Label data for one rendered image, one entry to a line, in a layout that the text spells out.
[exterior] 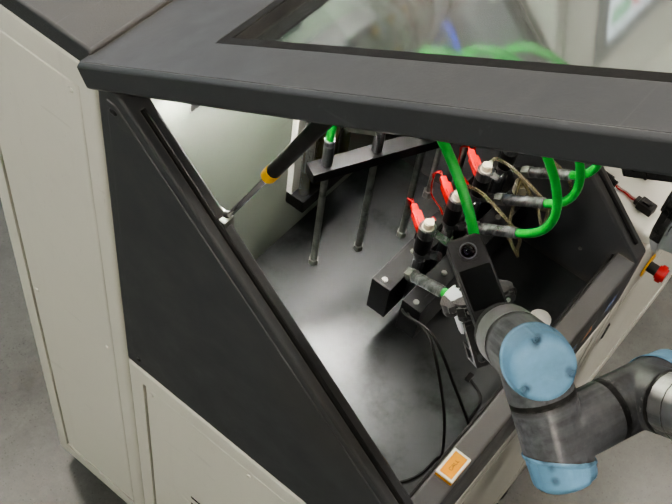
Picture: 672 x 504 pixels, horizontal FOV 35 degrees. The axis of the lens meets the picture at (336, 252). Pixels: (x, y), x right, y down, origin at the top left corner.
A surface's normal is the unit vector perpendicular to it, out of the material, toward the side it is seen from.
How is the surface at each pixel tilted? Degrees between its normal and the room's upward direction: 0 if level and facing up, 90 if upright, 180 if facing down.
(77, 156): 90
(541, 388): 45
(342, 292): 0
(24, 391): 0
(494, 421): 0
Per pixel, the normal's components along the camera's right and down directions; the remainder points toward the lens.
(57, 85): -0.63, 0.59
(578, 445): 0.40, 0.06
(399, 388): 0.10, -0.59
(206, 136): 0.77, 0.55
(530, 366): 0.11, 0.16
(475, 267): -0.05, -0.29
